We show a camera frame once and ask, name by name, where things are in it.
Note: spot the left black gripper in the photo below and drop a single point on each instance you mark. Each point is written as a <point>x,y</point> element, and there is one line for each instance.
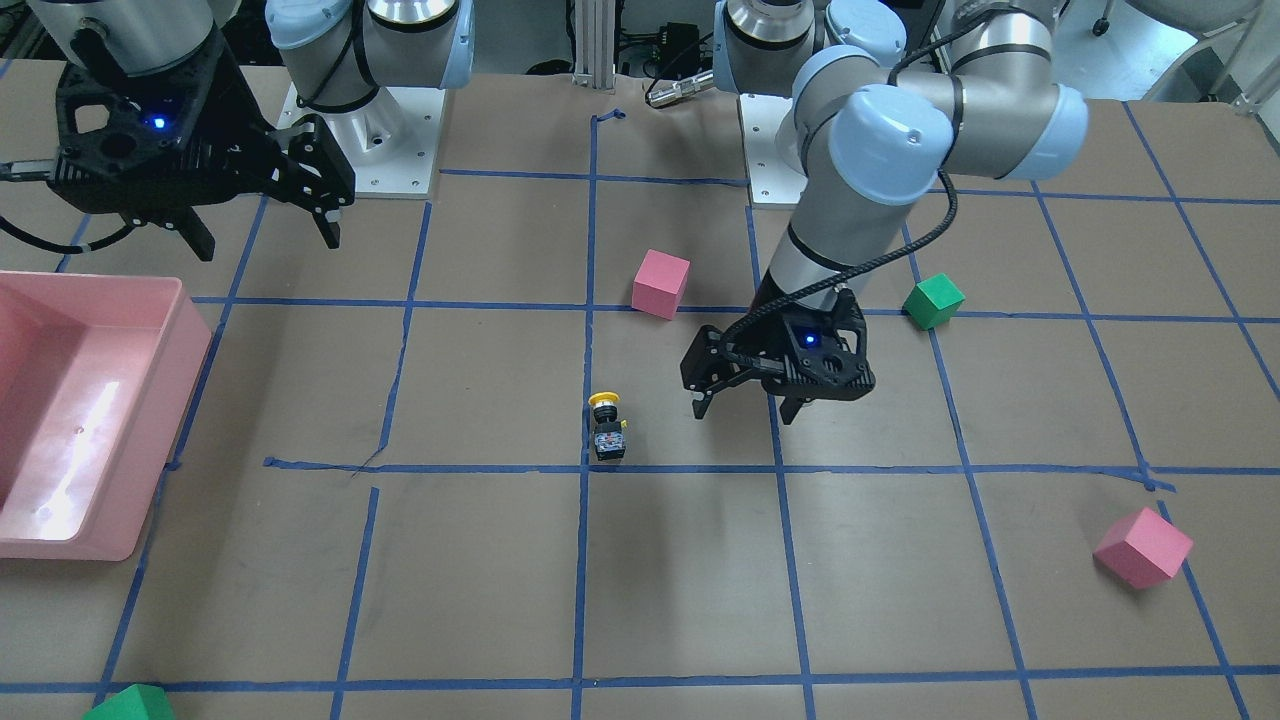
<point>757,327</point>

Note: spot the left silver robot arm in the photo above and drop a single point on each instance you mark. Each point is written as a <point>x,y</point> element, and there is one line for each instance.
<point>997,113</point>

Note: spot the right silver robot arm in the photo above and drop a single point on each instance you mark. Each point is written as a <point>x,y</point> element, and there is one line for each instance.
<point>417,44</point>

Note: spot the green foam cube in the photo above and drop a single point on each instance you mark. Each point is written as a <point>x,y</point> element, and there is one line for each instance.
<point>136,702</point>
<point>933,302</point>

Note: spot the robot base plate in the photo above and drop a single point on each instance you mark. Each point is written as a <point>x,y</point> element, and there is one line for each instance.
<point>393,140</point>

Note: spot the pink cube near centre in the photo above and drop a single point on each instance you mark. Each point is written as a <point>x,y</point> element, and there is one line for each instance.
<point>659,284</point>

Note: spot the pink foam cube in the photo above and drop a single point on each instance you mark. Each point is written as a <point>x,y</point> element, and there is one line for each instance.
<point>1143,549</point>

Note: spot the yellow push button switch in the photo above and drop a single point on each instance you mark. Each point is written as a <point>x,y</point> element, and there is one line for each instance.
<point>608,438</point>

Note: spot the aluminium frame post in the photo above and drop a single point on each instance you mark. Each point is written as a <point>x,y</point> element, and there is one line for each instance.
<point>594,25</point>

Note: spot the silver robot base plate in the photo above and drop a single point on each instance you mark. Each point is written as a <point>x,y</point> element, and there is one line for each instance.
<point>770,150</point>

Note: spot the pink plastic bin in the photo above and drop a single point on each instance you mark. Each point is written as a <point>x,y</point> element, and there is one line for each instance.
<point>96,375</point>

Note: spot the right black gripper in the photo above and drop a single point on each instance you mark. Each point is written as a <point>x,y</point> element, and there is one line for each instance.
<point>243,128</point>

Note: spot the far green foam cube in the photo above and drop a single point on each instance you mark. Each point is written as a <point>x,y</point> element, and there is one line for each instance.
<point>136,702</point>

